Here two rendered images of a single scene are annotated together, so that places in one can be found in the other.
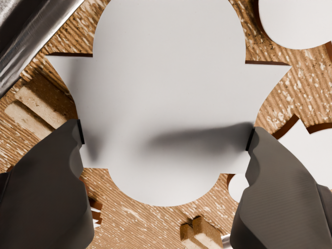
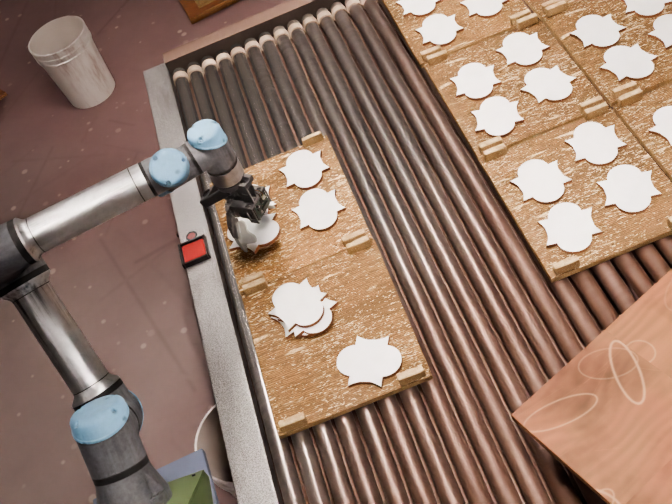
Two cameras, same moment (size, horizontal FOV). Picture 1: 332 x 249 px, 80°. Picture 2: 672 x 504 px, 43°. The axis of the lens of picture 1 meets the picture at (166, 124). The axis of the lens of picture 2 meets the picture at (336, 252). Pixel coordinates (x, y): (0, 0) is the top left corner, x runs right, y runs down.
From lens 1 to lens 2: 204 cm
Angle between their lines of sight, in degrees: 67
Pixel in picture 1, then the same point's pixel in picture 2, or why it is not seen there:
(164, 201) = (275, 232)
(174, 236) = (360, 258)
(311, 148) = (306, 203)
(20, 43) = (234, 295)
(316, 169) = (319, 200)
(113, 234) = (346, 293)
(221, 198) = (332, 234)
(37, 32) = (233, 288)
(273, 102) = (285, 218)
